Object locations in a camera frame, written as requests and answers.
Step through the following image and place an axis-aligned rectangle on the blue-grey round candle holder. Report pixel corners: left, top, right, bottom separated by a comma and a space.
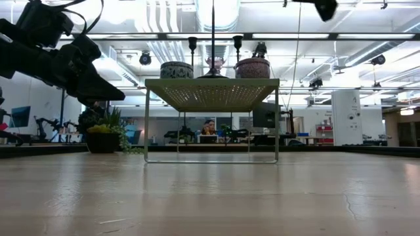
159, 60, 194, 79

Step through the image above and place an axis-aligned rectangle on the black background monitor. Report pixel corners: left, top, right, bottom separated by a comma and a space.
251, 102, 284, 129

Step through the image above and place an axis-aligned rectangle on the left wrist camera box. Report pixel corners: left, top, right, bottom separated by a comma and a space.
15, 0, 75, 49

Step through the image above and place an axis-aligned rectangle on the black ceiling spotlight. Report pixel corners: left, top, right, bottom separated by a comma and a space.
371, 54, 387, 67
251, 41, 268, 60
138, 50, 153, 66
308, 77, 324, 90

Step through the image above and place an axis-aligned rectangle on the blue computer monitor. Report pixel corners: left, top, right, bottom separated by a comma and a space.
9, 105, 32, 128

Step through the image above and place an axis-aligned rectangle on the green perforated metal shelf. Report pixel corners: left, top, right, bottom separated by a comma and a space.
143, 77, 280, 164

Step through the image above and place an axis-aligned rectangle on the pink ribbed glass candle holder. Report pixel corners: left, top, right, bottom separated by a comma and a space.
205, 56, 227, 75

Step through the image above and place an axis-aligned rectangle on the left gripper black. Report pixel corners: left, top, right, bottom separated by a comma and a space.
49, 32, 126, 108

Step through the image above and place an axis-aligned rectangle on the black overhead crossbar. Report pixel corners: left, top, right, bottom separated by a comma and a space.
68, 31, 420, 41

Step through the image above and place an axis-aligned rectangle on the red storage shelf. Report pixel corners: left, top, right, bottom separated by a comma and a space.
315, 119, 334, 145

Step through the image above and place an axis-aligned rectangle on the white column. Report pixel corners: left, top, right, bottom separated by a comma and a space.
331, 90, 364, 146

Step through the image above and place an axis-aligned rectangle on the black table frame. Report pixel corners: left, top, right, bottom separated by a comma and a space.
0, 142, 420, 159

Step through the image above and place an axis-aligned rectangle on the thin hanging cable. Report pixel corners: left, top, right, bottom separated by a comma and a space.
284, 0, 303, 111

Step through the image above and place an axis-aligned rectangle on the potted green plant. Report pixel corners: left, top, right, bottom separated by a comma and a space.
85, 106, 145, 155

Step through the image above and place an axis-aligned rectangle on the tall black candlestick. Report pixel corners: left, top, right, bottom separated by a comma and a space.
196, 0, 230, 79
232, 35, 243, 65
187, 35, 198, 67

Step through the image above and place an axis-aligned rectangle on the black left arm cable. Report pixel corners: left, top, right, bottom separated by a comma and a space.
49, 0, 104, 35

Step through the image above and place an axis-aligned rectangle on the person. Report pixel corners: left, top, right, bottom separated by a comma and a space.
77, 101, 109, 132
200, 119, 217, 136

